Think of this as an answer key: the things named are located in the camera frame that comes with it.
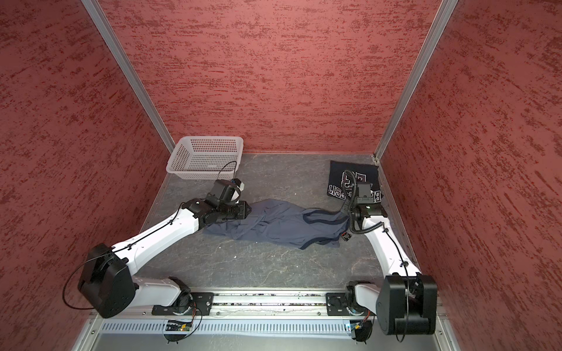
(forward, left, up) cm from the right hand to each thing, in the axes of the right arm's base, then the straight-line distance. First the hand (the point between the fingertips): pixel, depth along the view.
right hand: (348, 210), depth 86 cm
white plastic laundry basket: (+36, +66, -4) cm, 75 cm away
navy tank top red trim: (+26, -15, -9) cm, 31 cm away
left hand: (-1, +40, +2) cm, 40 cm away
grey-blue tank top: (-3, +20, -7) cm, 22 cm away
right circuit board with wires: (-38, +2, -12) cm, 40 cm away
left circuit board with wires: (-35, +64, -14) cm, 74 cm away
